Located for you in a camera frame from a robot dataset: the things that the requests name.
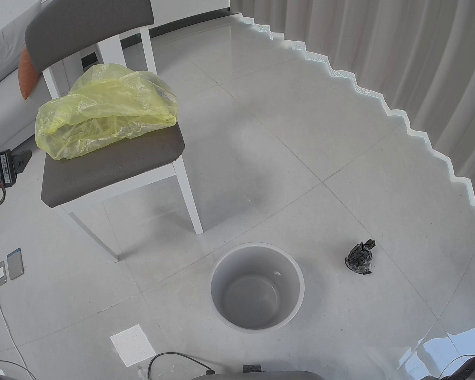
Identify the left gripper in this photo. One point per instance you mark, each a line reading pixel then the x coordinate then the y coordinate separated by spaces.
pixel 6 168

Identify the grey sofa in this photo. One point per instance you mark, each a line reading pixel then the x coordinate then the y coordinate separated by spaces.
pixel 4 109

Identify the black plastic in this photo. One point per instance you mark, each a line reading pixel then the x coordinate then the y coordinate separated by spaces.
pixel 359 259

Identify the yellow plastic bag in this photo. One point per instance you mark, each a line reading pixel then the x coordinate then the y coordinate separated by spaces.
pixel 103 109

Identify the white trash bin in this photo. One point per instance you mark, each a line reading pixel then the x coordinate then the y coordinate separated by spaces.
pixel 257 291

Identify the beige curtain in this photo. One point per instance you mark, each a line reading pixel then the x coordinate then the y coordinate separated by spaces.
pixel 380 34

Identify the grey and white chair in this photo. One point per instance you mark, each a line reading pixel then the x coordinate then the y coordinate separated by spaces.
pixel 103 168

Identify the orange cushion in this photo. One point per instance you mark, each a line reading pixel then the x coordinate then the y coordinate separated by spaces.
pixel 27 73

